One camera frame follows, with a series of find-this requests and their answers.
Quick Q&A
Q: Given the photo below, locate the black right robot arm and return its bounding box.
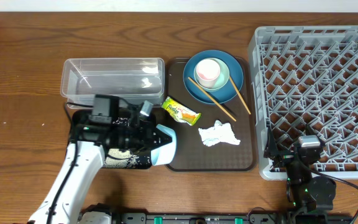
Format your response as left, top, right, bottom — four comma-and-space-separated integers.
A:
264, 135, 336, 214

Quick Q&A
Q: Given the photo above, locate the right wooden chopstick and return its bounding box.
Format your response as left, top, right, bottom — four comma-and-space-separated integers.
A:
229, 76, 251, 115

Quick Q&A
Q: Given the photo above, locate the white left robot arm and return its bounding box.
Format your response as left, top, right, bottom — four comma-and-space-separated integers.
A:
28, 95, 177, 223

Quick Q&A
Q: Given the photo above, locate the pile of rice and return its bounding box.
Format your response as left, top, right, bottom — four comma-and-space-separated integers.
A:
103, 116, 151, 167

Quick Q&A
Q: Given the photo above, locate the grey dishwasher rack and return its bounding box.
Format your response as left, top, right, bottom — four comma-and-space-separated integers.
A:
248, 26, 358, 180

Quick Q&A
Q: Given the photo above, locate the brown serving tray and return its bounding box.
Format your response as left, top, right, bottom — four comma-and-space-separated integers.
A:
162, 58, 257, 172

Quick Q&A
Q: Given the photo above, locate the pink cup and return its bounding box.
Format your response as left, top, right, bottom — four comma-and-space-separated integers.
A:
195, 58, 221, 88

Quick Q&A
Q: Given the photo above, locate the left wooden chopstick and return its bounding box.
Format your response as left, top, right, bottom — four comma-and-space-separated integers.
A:
187, 77, 237, 122

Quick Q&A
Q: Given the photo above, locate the light blue bowl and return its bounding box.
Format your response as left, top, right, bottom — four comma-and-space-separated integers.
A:
150, 124, 177, 166

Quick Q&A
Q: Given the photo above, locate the mint green bowl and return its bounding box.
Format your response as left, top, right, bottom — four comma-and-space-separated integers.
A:
194, 58, 229, 92

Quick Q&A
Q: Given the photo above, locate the wooden chopstick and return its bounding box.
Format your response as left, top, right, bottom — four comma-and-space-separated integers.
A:
229, 76, 251, 115
187, 77, 237, 122

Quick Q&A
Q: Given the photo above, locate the yellow snack wrapper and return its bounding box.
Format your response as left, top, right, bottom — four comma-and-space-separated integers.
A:
162, 96, 201, 126

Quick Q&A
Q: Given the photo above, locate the clear plastic bin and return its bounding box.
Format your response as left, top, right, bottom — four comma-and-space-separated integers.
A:
60, 57, 165, 107

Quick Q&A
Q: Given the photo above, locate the white napkin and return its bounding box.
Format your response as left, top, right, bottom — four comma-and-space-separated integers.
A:
198, 120, 241, 147

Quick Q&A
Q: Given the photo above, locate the black tray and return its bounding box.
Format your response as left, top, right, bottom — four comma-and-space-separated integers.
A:
71, 110, 152, 169

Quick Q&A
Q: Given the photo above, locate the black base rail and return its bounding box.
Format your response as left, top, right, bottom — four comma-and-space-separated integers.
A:
79, 212, 352, 224

